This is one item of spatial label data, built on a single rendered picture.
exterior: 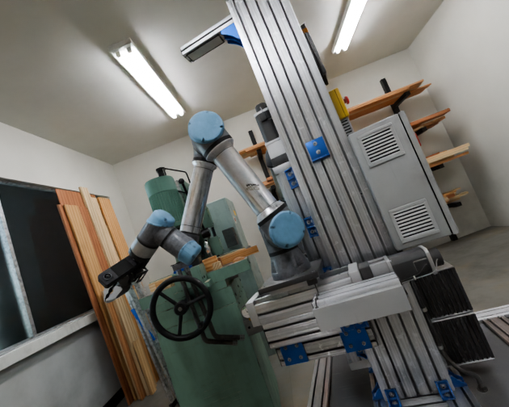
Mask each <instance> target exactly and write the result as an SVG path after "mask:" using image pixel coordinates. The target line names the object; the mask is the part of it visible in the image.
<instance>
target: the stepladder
mask: <svg viewBox="0 0 509 407"><path fill-rule="evenodd" d="M136 281H137V280H136ZM136 281H135V282H133V283H131V284H132V285H131V286H130V289H129V290H128V292H126V293H125V295H126V297H127V300H128V302H129V305H130V307H131V312H132V313H133V315H134V317H135V319H136V321H137V324H138V327H139V329H140V331H141V334H142V337H143V338H144V341H145V344H146V346H147V348H148V351H149V353H150V356H151V358H152V360H153V362H154V366H155V367H156V370H157V372H158V375H159V378H160V380H161V382H162V385H163V387H164V389H165V392H166V395H167V397H168V399H169V402H170V404H169V406H170V407H175V406H176V404H177V403H178V404H179V402H178V399H177V396H176V394H175V390H174V387H173V384H172V381H171V378H170V374H169V372H168V369H167V366H166V362H165V359H164V356H163V353H162V349H161V347H160V345H159V341H158V336H157V333H156V331H155V328H154V325H153V323H152V321H151V319H150V315H149V308H148V309H146V310H143V311H142V310H141V306H140V302H139V300H138V298H137V295H136V293H135V291H134V289H133V285H134V287H135V289H136V291H137V294H138V296H139V298H142V297H144V296H146V295H147V294H146V292H145V289H144V288H143V286H142V284H141V282H142V281H141V282H139V283H136ZM145 314H146V315H147V316H146V315H145ZM147 317H148V318H149V321H148V319H147ZM149 322H150V323H149ZM150 324H151V325H150ZM151 326H152V327H153V328H152V327H151ZM153 330H154V331H153ZM154 333H155V334H154ZM155 335H156V336H155ZM160 364H161V365H160ZM161 366H162V367H161ZM162 370H163V371H162ZM165 375H166V377H165ZM166 378H167V380H168V382H169V384H170V386H171V388H172V391H173V393H174V395H175V397H176V398H175V399H174V397H173V394H172V392H171V390H170V387H169V384H168V383H167V381H166Z"/></svg>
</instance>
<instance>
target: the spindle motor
mask: <svg viewBox="0 0 509 407"><path fill-rule="evenodd" d="M145 191H146V194H147V196H148V199H149V203H150V206H151V208H152V211H153V212H154V211H155V210H163V211H166V212H168V213H170V214H171V215H172V216H173V217H174V219H175V223H174V227H176V228H180V226H181V223H182V219H183V212H184V207H183V203H182V200H181V198H180V195H179V192H178V189H177V186H176V184H175V180H174V178H173V177H172V176H170V175H165V176H160V177H156V178H152V179H150V180H149V181H147V182H146V183H145Z"/></svg>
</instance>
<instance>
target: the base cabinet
mask: <svg viewBox="0 0 509 407"><path fill-rule="evenodd" d="M247 302H248V299H247V297H246V293H245V290H244V288H243V286H242V283H241V287H240V290H239V293H238V299H237V302H235V303H233V304H230V305H227V306H225V307H223V308H219V309H217V310H215V311H213V314H212V319H211V321H212V324H213V326H214V329H215V330H216V333H217V334H220V335H222V334H224V335H227V334H228V335H231V334H232V335H240V334H245V340H244V341H239V340H238V345H237V346H232V345H221V344H220V345H218V344H216V345H215V344H208V343H207V344H206V343H204V342H203V340H202V338H201V336H200V335H199V336H198V337H196V338H193V339H191V340H188V341H184V342H176V341H172V340H170V339H168V338H165V337H163V336H162V335H161V334H160V333H157V336H158V341H159V344H160V347H161V349H162V353H163V356H164V359H165V362H166V366H167V369H168V372H169V374H170V378H171V381H172V384H173V387H174V390H175V394H176V396H177V399H178V402H179V406H180V407H281V403H280V394H279V389H278V384H277V379H276V376H275V373H274V371H273V368H272V365H271V362H270V359H269V357H268V355H267V351H266V348H265V346H264V344H263V340H262V337H261V335H260V333H256V334H253V335H251V336H249V337H248V334H247V332H246V328H245V326H244V323H243V316H242V315H241V310H242V307H243V306H244V305H245V304H246V303H247ZM196 329H198V328H197V326H196V323H195V320H194V319H191V320H190V321H185V322H184V323H182V334H189V333H191V332H193V331H195V330H196Z"/></svg>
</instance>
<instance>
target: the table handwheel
mask: <svg viewBox="0 0 509 407"><path fill-rule="evenodd" d="M181 281H183V282H189V283H193V284H195V285H196V286H197V287H198V288H199V289H200V290H201V291H202V292H203V295H201V296H199V297H197V298H195V299H194V297H193V296H191V298H192V300H191V301H189V302H187V299H185V300H180V301H179V302H178V303H177V302H176V301H175V300H172V299H171V298H170V297H169V296H167V295H165V294H164V293H163V292H162V290H163V289H164V288H165V287H167V286H168V285H170V284H172V283H175V282H181ZM159 296H161V297H163V298H164V299H166V300H168V301H169V302H170V303H172V304H173V305H174V312H175V314H176V315H178V316H179V327H178V334H173V333H171V332H169V331H168V330H166V329H165V328H163V326H162V325H161V324H160V322H159V320H158V318H157V314H156V303H157V300H158V297H159ZM203 298H206V300H207V314H206V317H205V319H204V326H203V328H202V329H196V330H195V331H193V332H191V333H189V334H182V322H183V315H184V314H185V313H186V312H187V310H188V309H189V306H190V305H192V304H194V303H195V302H197V301H199V300H202V299H203ZM212 314H213V300H212V295H211V293H210V291H209V290H208V288H207V287H206V286H205V285H204V284H203V283H202V282H201V281H200V280H198V279H197V278H194V277H192V276H189V275H176V276H173V277H170V278H169V279H166V280H165V281H163V282H162V283H161V284H160V285H159V286H158V287H157V288H156V290H155V291H154V293H153V295H152V297H151V300H150V303H149V315H150V319H151V321H152V323H153V325H154V328H155V329H156V330H157V331H158V332H159V333H160V334H161V335H162V336H163V337H165V338H168V339H170V340H172V341H176V342H184V341H188V340H191V339H193V338H196V337H198V336H199V335H200V334H202V333H203V332H204V331H205V330H206V328H207V327H208V325H209V323H210V321H211V319H212Z"/></svg>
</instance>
